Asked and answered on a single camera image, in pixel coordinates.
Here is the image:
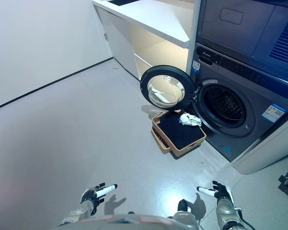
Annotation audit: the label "white counter cabinet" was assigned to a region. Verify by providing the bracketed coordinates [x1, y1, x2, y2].
[91, 0, 202, 81]

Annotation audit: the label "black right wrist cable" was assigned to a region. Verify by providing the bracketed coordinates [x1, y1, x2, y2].
[237, 208, 255, 230]

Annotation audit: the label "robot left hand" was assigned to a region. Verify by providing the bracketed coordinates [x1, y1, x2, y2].
[81, 183, 118, 209]

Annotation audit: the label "grey stacked dryer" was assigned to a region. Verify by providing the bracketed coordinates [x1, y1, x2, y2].
[196, 0, 288, 87]

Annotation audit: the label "black countertop sink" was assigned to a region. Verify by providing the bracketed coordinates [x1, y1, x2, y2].
[109, 0, 135, 7]

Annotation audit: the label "grey robot torso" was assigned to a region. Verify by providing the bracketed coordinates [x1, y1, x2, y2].
[59, 214, 200, 230]

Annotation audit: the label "round glass washer door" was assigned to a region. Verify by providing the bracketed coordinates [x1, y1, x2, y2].
[139, 65, 198, 111]

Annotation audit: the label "blue energy label sticker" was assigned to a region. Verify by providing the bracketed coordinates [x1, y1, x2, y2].
[261, 103, 288, 124]

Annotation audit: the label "grey front-load washing machine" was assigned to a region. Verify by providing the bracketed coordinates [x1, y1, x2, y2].
[189, 43, 288, 162]

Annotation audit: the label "white appliance enclosure panel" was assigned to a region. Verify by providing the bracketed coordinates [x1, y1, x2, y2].
[231, 136, 288, 175]

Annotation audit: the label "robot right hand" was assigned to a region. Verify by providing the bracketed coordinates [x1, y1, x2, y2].
[196, 181, 232, 199]

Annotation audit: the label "tan laundry basket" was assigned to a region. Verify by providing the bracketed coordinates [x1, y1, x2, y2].
[151, 109, 207, 155]

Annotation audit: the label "white cloth with blue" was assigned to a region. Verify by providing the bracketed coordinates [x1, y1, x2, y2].
[178, 113, 203, 127]

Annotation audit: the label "silver robot right leg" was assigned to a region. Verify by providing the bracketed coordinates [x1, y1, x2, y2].
[168, 198, 193, 220]

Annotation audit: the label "dark navy clothes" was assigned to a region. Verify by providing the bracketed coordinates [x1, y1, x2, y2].
[157, 114, 206, 150]

